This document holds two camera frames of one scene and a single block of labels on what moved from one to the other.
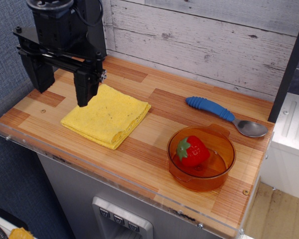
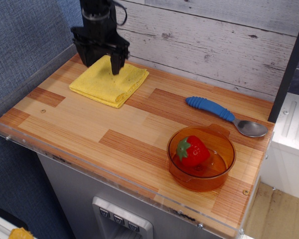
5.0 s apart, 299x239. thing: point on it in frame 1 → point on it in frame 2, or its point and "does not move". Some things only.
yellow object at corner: [21, 233] does not move
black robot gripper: [71, 33] → [98, 34]
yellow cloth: [108, 118] → [97, 80]
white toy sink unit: [285, 168] does not move
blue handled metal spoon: [248, 128] does not move
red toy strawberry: [193, 151] does not move
